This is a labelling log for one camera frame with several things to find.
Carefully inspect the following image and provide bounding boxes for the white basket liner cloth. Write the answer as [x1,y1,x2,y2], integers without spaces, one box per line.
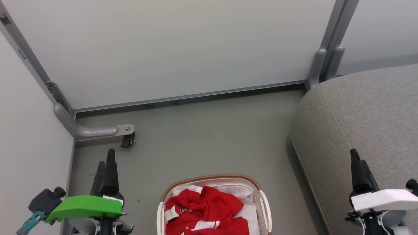
[172,183,262,235]

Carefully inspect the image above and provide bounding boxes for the grey partition post with braces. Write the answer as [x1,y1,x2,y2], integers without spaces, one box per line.
[305,0,360,91]

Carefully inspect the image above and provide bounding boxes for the white laundry basket brown rim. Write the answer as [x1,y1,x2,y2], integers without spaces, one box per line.
[156,174,273,235]

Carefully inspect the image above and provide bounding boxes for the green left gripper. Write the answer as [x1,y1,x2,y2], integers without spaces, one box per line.
[45,149,126,225]

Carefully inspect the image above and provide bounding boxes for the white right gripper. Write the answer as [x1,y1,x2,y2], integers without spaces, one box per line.
[348,149,418,213]

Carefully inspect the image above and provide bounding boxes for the grey partition foot bracket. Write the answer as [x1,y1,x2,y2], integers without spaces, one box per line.
[54,103,135,142]

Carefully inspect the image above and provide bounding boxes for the grey partition post slanted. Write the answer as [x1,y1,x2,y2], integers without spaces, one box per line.
[0,0,76,118]

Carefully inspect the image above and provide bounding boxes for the grey fabric sofa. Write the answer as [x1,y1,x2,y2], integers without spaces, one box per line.
[290,64,418,235]

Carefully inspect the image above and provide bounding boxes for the black caster wheel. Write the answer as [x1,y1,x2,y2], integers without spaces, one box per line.
[120,132,136,149]

